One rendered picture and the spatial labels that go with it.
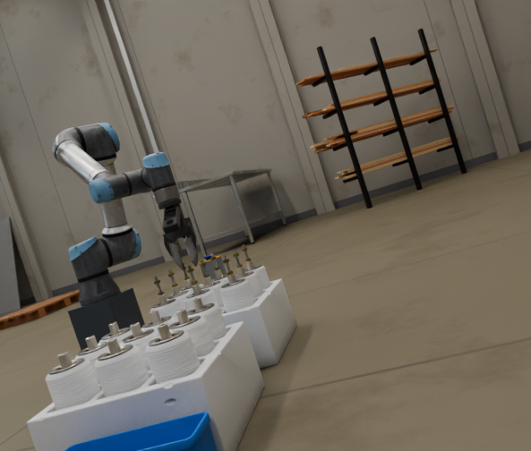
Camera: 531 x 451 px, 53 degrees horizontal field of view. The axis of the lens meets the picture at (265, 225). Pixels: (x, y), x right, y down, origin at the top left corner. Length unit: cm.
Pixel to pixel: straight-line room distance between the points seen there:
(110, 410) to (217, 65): 865
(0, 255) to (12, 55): 379
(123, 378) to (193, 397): 16
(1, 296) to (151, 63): 515
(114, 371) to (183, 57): 884
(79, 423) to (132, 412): 12
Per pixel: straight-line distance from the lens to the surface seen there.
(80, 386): 122
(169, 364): 110
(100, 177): 173
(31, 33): 1137
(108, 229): 212
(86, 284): 208
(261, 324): 157
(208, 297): 164
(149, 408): 112
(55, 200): 1096
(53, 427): 123
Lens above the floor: 45
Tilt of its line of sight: 2 degrees down
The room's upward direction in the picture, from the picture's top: 18 degrees counter-clockwise
